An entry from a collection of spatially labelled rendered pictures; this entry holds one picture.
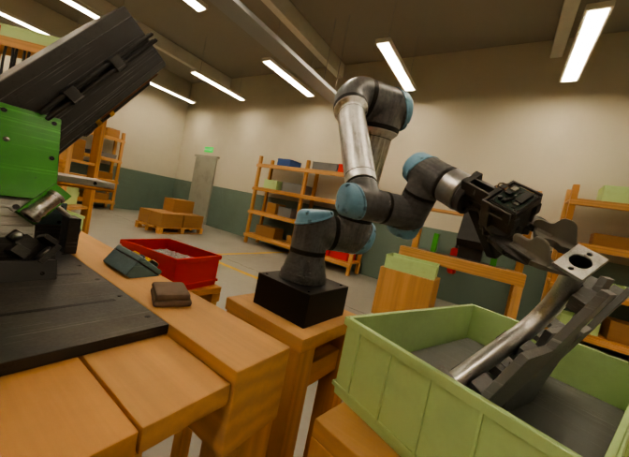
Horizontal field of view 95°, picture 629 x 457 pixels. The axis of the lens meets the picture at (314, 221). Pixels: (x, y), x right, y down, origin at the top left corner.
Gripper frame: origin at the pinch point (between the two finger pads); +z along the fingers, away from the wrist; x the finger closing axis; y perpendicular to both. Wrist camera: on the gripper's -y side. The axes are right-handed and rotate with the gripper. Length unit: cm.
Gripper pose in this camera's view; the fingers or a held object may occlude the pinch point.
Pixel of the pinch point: (572, 266)
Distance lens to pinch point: 59.1
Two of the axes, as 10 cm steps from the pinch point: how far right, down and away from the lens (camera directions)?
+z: 4.3, 5.3, -7.3
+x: 8.6, -5.0, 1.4
